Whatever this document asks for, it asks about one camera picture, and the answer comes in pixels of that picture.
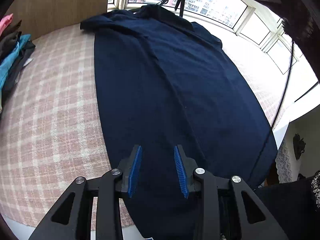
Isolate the navy blue sweatshirt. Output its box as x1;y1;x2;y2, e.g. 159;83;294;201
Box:
80;5;277;239

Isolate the pink plaid bed cover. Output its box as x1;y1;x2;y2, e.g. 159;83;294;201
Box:
0;23;288;231

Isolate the white lace cloth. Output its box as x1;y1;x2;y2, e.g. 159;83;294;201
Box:
275;139;293;183

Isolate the blue garment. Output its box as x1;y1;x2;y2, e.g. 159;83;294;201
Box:
0;34;31;90

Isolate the black garment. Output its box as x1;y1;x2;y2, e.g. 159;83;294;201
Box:
1;21;36;101

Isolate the wooden board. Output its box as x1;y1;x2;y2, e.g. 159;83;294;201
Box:
1;0;108;38

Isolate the pink garment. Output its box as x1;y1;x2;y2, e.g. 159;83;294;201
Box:
0;14;13;35

